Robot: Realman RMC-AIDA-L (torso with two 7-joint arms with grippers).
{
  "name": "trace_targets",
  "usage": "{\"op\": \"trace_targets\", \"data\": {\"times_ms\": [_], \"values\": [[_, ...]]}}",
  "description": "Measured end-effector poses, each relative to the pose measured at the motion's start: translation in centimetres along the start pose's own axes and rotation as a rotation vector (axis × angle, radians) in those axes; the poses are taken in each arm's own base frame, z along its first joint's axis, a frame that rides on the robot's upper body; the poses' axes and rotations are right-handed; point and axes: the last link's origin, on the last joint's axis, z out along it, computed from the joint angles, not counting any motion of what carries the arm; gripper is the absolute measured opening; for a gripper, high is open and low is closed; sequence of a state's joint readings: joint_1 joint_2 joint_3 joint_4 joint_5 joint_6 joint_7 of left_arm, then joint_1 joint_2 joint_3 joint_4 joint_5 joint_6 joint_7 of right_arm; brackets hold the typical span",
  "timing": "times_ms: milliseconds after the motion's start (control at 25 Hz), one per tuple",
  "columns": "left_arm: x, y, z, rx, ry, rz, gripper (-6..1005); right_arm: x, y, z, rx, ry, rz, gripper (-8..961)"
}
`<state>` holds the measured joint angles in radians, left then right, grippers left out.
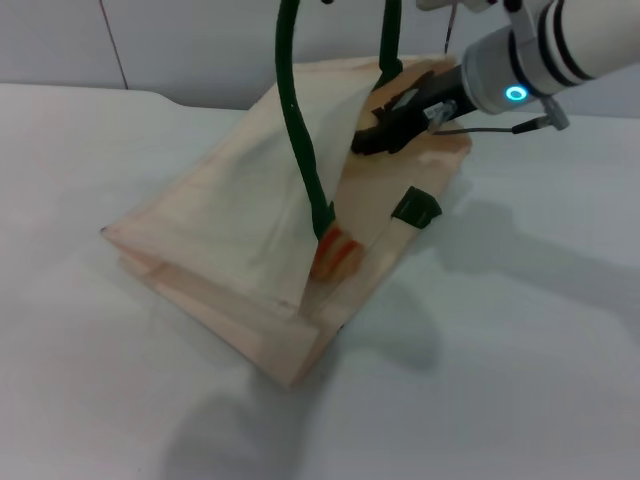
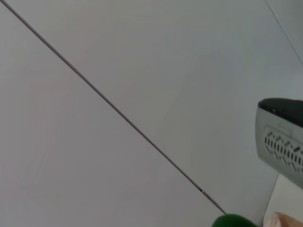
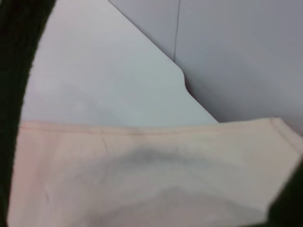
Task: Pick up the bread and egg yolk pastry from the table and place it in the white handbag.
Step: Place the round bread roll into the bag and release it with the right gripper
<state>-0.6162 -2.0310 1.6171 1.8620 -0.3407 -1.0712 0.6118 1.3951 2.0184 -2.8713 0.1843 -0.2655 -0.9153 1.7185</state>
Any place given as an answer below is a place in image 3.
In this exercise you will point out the cream canvas tote bag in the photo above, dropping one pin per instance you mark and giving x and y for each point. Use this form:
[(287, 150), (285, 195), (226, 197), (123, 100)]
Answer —
[(151, 170)]

